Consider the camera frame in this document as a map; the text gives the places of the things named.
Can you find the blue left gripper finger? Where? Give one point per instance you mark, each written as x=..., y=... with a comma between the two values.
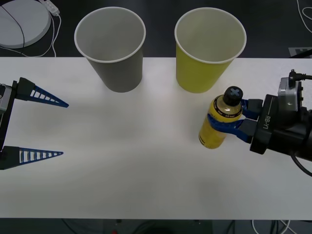
x=25, y=89
x=11, y=158

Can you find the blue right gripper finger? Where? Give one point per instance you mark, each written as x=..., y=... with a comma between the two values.
x=246, y=129
x=254, y=106

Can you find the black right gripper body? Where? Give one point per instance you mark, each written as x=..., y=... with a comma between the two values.
x=270, y=126

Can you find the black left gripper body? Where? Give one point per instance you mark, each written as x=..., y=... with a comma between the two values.
x=7, y=117

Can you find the yellow bottle with black cap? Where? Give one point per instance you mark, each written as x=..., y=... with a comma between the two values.
x=212, y=137

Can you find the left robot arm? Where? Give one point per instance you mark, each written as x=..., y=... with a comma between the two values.
x=3, y=97

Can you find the white round disc base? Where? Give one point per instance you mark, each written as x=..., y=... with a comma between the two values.
x=14, y=26

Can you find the yellow-green plastic waste bin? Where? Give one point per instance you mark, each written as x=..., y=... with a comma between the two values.
x=197, y=75

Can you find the grey marker tag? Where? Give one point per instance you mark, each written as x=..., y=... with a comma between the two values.
x=298, y=51

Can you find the white power strip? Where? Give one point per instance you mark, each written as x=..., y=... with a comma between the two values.
x=51, y=6

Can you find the grey plastic waste bin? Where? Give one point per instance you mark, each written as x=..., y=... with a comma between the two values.
x=117, y=73

